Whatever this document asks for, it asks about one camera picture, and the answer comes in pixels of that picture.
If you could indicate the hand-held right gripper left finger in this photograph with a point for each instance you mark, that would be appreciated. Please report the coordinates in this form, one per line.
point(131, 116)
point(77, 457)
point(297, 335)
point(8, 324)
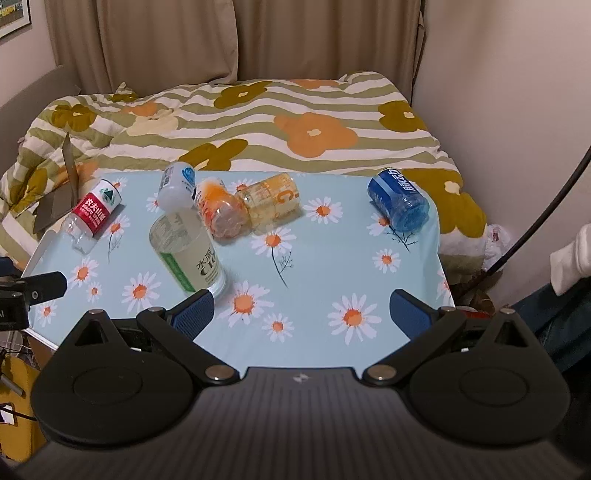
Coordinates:
point(196, 314)

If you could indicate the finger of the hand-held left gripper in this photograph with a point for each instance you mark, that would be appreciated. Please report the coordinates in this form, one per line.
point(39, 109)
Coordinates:
point(46, 285)

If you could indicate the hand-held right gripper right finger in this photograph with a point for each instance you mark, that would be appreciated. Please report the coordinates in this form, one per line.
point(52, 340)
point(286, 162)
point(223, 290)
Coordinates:
point(408, 314)

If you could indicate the clear green label cup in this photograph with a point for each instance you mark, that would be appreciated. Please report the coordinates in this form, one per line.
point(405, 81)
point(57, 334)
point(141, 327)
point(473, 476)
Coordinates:
point(184, 249)

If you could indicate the clear red label cup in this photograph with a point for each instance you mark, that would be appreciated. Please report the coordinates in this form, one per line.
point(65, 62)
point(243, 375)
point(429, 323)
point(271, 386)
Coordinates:
point(94, 212)

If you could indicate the brown cardboard piece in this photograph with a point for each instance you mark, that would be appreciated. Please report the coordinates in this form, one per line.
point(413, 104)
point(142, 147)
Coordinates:
point(55, 203)

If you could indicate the yellow box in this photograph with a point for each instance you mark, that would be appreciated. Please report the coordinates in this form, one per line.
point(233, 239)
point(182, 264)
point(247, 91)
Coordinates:
point(18, 397)

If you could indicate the light blue daisy tablecloth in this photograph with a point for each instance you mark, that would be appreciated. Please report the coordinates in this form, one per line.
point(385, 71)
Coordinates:
point(323, 258)

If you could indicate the orange drink bottle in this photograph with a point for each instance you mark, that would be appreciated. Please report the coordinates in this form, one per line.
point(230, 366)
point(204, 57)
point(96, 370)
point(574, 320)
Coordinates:
point(217, 207)

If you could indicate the blue bottle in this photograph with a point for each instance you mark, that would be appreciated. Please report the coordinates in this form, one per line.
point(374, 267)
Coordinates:
point(397, 198)

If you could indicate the white plastic bag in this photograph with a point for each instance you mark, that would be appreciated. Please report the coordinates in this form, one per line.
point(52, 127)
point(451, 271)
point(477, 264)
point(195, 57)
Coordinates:
point(498, 240)

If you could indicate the yellow label bottle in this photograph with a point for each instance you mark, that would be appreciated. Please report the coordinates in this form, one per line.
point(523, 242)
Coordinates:
point(272, 198)

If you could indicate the person's blue jeans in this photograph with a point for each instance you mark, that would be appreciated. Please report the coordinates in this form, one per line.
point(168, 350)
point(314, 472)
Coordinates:
point(558, 318)

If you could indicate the white cloth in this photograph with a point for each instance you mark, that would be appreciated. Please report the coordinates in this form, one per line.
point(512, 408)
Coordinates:
point(572, 263)

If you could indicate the grey upholstered headboard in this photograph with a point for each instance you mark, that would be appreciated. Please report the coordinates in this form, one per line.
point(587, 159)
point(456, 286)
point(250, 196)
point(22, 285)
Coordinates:
point(27, 92)

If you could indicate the striped floral blanket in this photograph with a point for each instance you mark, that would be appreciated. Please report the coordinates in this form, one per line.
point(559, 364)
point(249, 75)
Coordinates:
point(277, 120)

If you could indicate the beige curtain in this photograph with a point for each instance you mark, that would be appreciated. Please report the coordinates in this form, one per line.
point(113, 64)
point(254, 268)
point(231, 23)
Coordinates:
point(332, 37)
point(138, 41)

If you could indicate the framed wall picture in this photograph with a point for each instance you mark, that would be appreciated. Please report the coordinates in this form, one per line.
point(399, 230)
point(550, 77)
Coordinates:
point(11, 18)

